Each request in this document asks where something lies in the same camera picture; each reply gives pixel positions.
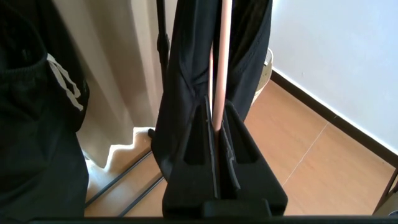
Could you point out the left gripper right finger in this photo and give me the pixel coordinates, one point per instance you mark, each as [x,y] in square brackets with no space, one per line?
[258,186]

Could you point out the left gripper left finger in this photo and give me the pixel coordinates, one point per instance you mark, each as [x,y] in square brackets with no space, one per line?
[189,183]

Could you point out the black garment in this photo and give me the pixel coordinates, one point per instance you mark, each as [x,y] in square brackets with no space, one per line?
[186,62]

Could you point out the pink clothes hanger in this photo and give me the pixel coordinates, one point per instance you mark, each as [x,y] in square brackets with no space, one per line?
[222,62]

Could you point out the black shorts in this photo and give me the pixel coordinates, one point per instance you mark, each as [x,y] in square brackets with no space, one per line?
[31,140]

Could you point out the white laundry basket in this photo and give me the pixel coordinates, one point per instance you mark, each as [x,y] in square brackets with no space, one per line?
[265,74]

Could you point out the black clothes rack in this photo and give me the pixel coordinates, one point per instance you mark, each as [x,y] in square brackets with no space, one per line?
[162,46]

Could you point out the beige curtain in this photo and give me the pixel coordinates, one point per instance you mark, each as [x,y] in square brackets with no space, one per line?
[118,62]

